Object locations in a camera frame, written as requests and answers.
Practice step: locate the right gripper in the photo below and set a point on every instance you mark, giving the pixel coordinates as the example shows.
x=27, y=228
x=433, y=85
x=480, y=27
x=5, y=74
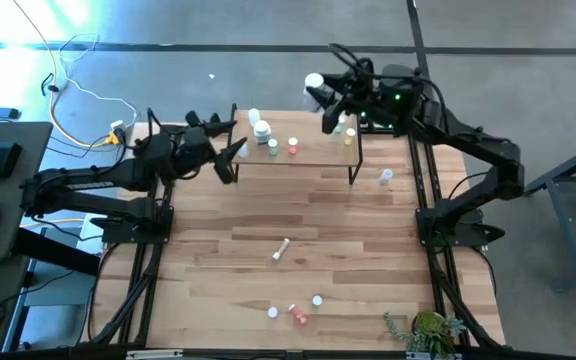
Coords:
x=368, y=95

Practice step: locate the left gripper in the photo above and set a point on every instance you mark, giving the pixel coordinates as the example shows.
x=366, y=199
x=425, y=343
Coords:
x=193, y=152

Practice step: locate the white Melatonin supplement bottle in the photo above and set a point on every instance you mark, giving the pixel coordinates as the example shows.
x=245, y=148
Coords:
x=313, y=87

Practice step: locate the green pill bottle white cap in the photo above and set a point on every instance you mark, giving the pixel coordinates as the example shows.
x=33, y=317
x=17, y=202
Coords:
x=272, y=146
x=339, y=126

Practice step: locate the small yellow pill bottle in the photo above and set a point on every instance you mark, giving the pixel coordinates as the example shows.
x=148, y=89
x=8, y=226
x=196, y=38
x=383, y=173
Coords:
x=350, y=135

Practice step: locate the large white labelled bottle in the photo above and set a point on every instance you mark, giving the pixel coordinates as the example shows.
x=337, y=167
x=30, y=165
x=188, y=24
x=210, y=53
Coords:
x=262, y=132

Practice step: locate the slim white pill bottle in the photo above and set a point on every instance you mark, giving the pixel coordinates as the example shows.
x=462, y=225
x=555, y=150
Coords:
x=253, y=116

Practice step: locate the white yellow Dramamine tube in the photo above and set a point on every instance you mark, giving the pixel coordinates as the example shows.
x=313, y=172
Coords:
x=281, y=248

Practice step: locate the pink pill vial white cap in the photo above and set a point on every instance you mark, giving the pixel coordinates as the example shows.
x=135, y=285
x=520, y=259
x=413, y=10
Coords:
x=272, y=312

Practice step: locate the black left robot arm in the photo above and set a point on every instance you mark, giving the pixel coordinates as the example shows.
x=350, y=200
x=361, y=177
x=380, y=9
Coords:
x=93, y=187

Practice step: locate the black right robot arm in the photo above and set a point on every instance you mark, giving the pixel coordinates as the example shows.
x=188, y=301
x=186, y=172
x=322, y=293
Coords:
x=488, y=150

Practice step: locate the frosted clear plastic bottle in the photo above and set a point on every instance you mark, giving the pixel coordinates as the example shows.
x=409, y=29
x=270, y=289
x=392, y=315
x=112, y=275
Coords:
x=386, y=176

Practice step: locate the white power strip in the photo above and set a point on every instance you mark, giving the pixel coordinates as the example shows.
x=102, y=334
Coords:
x=118, y=131

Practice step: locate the white box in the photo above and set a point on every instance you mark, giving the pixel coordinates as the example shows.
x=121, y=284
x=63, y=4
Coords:
x=88, y=235

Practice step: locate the orange-red pill vial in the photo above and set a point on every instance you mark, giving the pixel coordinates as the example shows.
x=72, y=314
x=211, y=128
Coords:
x=297, y=314

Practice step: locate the grey desk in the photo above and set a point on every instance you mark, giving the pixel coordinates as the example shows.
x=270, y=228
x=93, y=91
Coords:
x=13, y=200

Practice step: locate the artificial potted succulent plant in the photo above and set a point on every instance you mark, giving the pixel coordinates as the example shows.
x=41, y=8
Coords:
x=430, y=332

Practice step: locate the wooden shelf black metal frame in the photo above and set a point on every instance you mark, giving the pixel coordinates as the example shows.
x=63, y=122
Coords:
x=313, y=150

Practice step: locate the black aluminium table frame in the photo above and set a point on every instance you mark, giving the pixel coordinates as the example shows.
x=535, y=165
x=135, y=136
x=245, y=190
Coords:
x=438, y=280

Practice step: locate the blue-grey desk frame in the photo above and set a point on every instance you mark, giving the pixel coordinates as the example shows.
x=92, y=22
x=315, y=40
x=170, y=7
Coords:
x=568, y=200

